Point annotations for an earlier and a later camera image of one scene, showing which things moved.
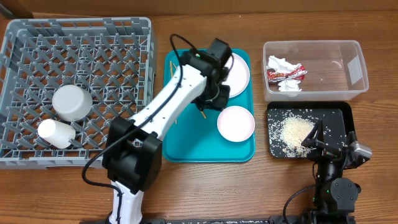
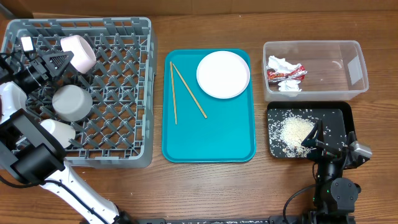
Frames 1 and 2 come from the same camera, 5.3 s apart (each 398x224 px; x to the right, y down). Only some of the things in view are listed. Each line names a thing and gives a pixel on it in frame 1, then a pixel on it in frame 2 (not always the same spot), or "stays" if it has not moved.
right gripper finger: (315, 138) stays
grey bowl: (71, 102) stays
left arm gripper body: (213, 96) to (32, 78)
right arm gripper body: (323, 152) stays
